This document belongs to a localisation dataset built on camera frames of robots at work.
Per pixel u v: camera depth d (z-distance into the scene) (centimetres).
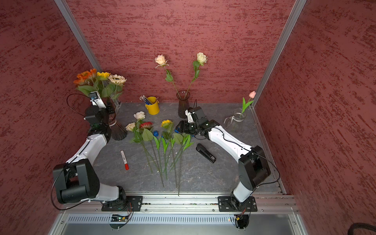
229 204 73
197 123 64
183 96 101
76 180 43
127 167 87
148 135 97
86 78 68
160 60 85
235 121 95
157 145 95
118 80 76
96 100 67
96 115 61
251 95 86
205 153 89
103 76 76
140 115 109
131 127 100
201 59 88
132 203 76
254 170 45
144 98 102
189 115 77
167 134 99
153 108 110
